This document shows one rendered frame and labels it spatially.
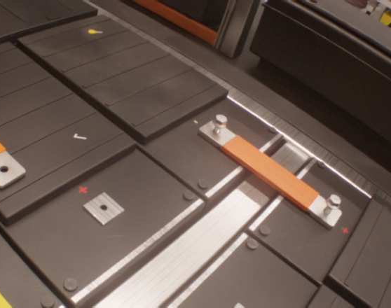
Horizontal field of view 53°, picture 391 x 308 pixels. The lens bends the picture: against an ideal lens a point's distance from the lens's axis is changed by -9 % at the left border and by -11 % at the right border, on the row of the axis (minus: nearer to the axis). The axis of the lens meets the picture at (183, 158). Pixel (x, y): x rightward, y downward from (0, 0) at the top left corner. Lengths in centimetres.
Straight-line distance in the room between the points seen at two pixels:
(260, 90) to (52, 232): 31
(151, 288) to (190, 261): 4
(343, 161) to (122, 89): 25
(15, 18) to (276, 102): 32
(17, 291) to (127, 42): 32
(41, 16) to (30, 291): 35
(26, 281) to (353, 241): 26
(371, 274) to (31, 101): 33
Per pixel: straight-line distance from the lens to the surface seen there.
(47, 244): 29
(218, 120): 39
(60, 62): 44
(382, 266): 37
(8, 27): 50
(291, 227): 36
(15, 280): 28
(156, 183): 34
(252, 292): 30
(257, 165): 38
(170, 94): 42
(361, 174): 47
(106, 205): 31
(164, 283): 30
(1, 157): 32
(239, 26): 54
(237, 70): 54
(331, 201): 37
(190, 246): 32
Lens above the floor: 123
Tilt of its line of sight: 41 degrees down
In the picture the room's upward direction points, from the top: 19 degrees clockwise
